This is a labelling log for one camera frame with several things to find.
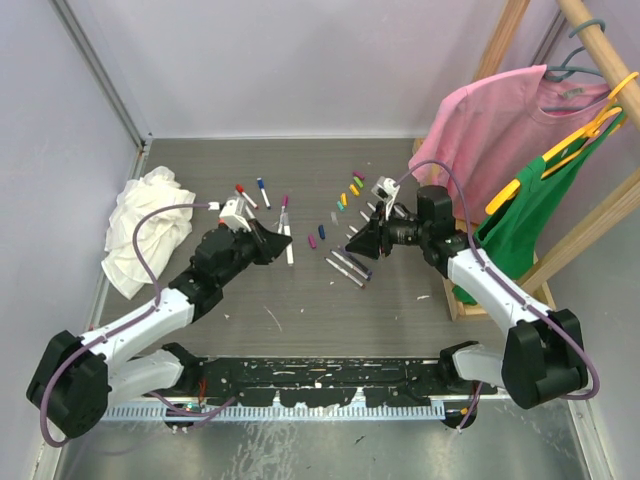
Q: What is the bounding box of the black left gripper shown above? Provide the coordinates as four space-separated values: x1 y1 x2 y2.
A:
217 219 290 287

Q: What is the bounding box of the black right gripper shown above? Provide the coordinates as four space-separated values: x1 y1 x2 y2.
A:
345 201 430 260

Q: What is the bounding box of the blue ended white marker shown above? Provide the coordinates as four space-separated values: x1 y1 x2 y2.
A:
330 249 370 281

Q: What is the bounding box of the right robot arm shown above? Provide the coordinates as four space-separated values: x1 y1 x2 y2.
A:
346 177 590 409

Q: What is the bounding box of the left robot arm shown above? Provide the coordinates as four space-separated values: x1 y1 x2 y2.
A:
26 220 292 446

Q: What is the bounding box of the blue capped white marker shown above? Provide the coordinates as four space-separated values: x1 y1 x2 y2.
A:
256 177 272 210

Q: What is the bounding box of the red capped white marker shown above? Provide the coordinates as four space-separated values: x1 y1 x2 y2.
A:
235 184 259 210

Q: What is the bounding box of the white crumpled cloth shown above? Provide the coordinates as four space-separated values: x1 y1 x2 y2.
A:
101 166 196 300

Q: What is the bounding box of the green tank top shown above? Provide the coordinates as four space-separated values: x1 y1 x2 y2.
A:
474 119 619 280

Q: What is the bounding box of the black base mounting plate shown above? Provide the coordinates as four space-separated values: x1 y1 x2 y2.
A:
158 357 478 408

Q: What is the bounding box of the pink t-shirt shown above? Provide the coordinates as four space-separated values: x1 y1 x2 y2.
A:
409 65 610 224

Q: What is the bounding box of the grey-blue clothes hanger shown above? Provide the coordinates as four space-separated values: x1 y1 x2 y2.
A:
543 18 606 84

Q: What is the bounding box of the yellow clothes hanger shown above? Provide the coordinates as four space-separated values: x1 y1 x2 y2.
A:
485 72 640 216

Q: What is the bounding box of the wooden hanging rod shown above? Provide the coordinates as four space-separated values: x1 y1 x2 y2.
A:
556 0 639 129

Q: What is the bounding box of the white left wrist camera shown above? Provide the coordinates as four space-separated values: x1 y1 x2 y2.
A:
207 196 250 232

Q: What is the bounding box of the wooden clothes rack frame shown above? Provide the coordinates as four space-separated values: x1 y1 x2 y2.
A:
412 0 640 323

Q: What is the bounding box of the white slotted cable duct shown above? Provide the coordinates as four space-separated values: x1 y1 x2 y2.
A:
102 401 446 422

